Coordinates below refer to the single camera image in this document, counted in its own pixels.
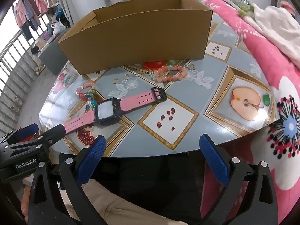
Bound pale pink fleece blanket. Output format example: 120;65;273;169
253;3;300;62

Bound grey cabinet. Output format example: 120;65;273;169
39;41;75;75

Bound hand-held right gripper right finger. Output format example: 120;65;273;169
199;133;279;225

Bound pink floral blanket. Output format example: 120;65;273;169
203;0;300;225

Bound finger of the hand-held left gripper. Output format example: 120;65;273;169
1;123;39;146
7;124;66;156

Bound fruit printed tablecloth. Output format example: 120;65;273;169
39;14;280;157

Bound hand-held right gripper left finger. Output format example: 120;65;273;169
28;135;107;225

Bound person's beige trousers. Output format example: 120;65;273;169
81;178;190;225

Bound pink bead bracelet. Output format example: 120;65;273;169
153;65;188;83

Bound pink strap black watch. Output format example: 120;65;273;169
63;87;167;135

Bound green patterned cloth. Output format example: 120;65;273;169
231;0;255;17

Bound row of hanging clothes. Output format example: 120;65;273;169
13;0;59;40

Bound brown cardboard box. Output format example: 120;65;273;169
57;0;213;75

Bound multicoloured bead bracelet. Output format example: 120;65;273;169
75;82;98;113

